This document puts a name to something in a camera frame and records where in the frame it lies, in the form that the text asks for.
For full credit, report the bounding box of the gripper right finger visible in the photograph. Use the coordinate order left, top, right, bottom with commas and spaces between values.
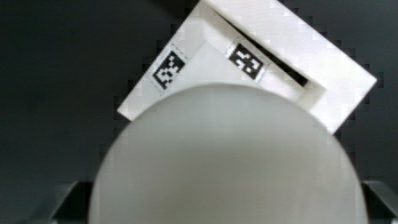
362, 180, 398, 224

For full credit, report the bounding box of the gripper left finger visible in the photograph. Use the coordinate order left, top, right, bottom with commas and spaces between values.
33, 181, 92, 224

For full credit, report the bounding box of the white lamp bulb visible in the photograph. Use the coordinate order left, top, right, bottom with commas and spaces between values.
88, 84, 367, 224

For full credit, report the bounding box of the white lamp base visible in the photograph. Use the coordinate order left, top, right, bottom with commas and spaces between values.
115, 0, 328, 122

